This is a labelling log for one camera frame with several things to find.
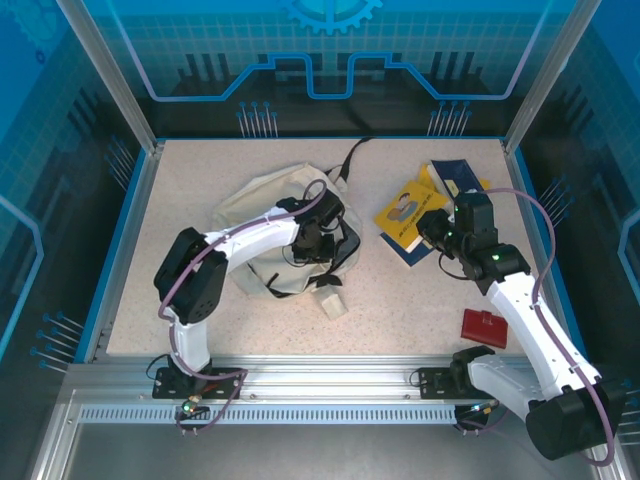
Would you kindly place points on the dark blue book yellow label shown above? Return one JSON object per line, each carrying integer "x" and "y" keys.
{"x": 457, "y": 172}

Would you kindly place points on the yellow book with cartoon figure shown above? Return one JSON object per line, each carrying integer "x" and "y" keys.
{"x": 405, "y": 210}

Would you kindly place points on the beige canvas backpack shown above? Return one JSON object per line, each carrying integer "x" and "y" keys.
{"x": 250, "y": 200}

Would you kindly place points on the plain navy blue book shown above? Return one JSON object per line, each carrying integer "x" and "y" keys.
{"x": 407, "y": 257}

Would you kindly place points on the red wallet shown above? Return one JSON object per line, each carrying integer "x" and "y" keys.
{"x": 482, "y": 327}

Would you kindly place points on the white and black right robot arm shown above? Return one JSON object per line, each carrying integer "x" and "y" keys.
{"x": 540, "y": 340}

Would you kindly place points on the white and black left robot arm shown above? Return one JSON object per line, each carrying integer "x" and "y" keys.
{"x": 195, "y": 340}

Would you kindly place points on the small connector with green light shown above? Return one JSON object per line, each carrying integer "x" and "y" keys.
{"x": 479, "y": 410}
{"x": 189, "y": 406}

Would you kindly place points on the steel lower shelf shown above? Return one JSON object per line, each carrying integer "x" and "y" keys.
{"x": 325, "y": 450}

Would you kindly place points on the blue and aluminium side rail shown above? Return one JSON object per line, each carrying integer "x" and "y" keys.
{"x": 527, "y": 200}
{"x": 137, "y": 200}

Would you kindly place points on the aluminium enclosure post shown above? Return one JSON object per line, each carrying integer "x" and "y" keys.
{"x": 119, "y": 85}
{"x": 543, "y": 85}

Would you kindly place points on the aluminium frame rail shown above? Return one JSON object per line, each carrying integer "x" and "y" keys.
{"x": 325, "y": 380}

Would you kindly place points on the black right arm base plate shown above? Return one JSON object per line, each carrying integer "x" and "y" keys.
{"x": 432, "y": 385}

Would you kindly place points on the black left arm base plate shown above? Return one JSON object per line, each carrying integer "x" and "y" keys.
{"x": 167, "y": 388}

